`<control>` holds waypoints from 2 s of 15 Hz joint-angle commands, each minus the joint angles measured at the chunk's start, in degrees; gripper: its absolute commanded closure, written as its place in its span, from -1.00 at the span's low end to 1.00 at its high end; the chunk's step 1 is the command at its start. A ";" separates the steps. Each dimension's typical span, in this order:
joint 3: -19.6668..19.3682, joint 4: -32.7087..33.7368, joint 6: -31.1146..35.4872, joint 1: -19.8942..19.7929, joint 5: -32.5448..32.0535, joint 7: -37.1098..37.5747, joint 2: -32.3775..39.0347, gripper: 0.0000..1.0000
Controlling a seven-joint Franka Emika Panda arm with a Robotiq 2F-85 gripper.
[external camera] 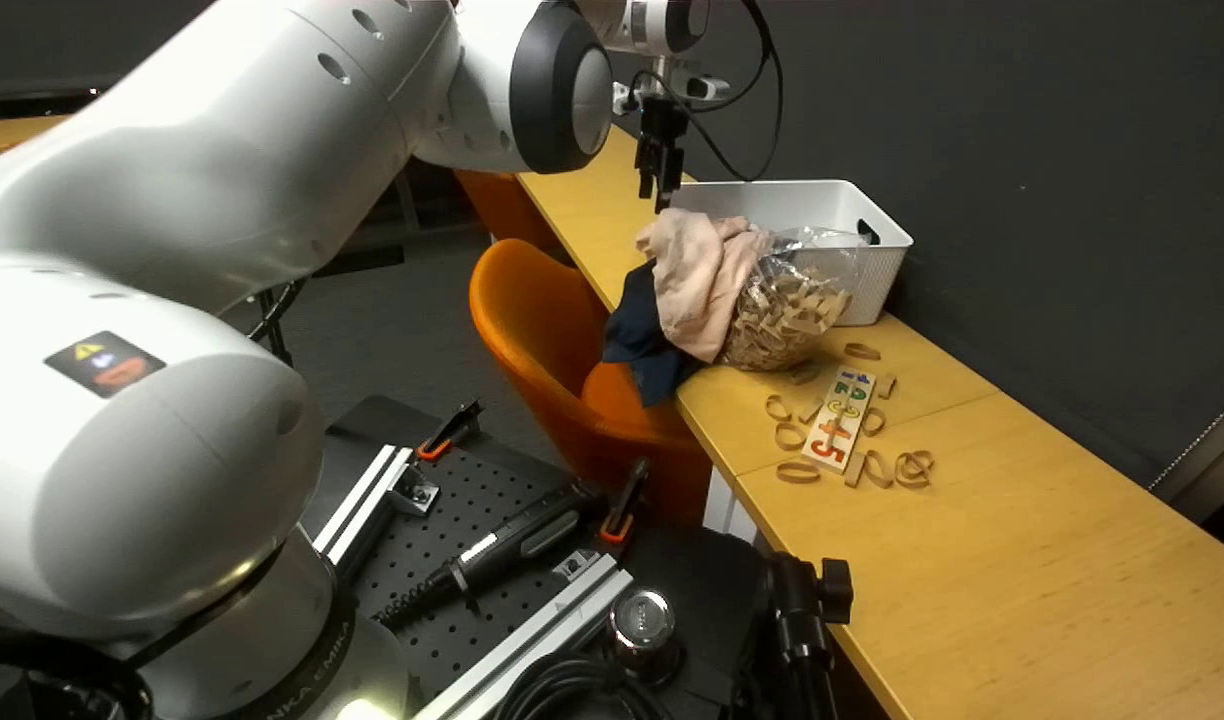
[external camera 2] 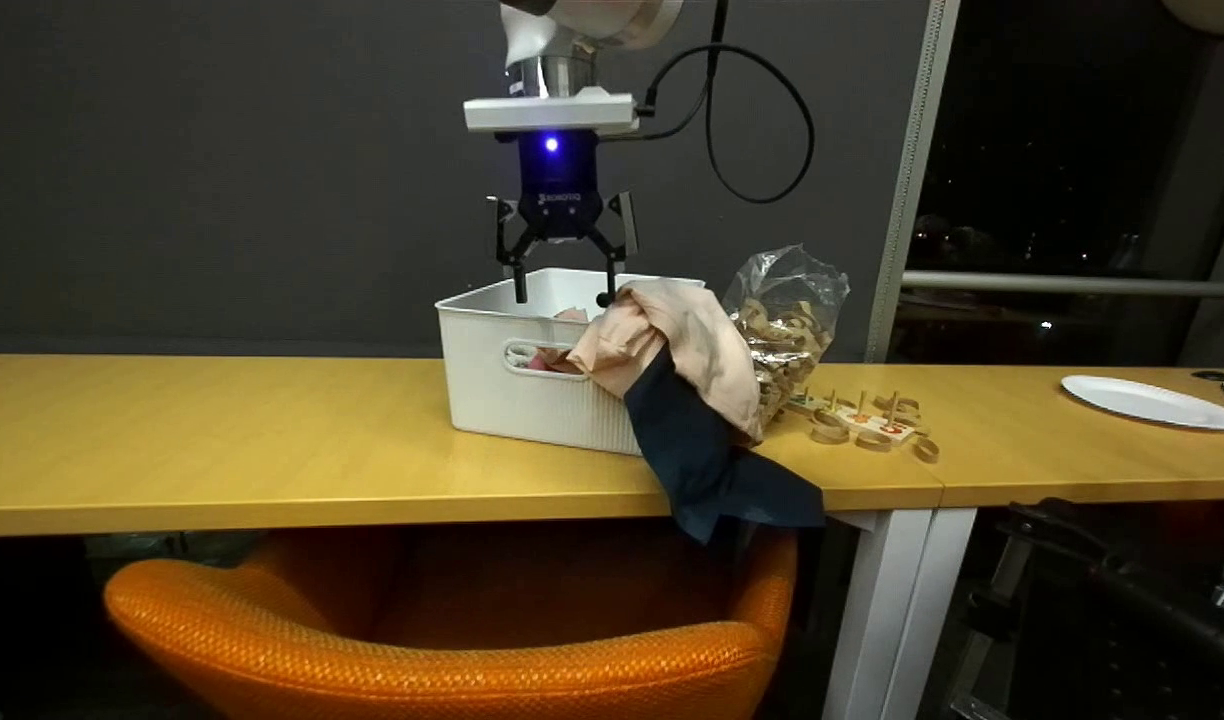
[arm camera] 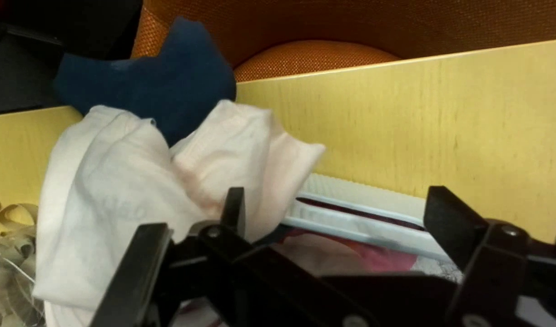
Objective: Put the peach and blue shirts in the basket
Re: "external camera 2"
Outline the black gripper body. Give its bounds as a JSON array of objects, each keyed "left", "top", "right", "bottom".
[{"left": 514, "top": 129, "right": 603, "bottom": 245}]

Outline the navy blue shirt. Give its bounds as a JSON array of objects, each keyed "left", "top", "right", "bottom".
[{"left": 619, "top": 340, "right": 830, "bottom": 548}]

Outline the white plastic basket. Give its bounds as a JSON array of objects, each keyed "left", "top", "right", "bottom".
[{"left": 432, "top": 265, "right": 707, "bottom": 461}]

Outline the orange mesh chair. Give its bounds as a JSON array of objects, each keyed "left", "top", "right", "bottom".
[{"left": 99, "top": 524, "right": 806, "bottom": 720}]

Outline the white table leg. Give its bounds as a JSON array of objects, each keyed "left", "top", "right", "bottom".
[{"left": 819, "top": 509, "right": 979, "bottom": 720}]

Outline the white plate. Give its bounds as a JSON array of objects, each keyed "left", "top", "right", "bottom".
[{"left": 1057, "top": 374, "right": 1224, "bottom": 435}]

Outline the black tripod stand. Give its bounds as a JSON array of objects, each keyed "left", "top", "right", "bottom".
[{"left": 949, "top": 496, "right": 1224, "bottom": 720}]

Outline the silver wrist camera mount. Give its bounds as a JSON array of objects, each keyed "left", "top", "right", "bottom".
[{"left": 459, "top": 90, "right": 642, "bottom": 136}]

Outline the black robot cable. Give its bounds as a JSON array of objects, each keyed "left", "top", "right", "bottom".
[{"left": 633, "top": 0, "right": 819, "bottom": 208}]

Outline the grey window post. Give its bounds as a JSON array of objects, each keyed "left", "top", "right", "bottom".
[{"left": 859, "top": 0, "right": 966, "bottom": 366}]

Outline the grey window rail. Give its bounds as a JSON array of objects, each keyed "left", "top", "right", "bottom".
[{"left": 900, "top": 269, "right": 1224, "bottom": 302}]

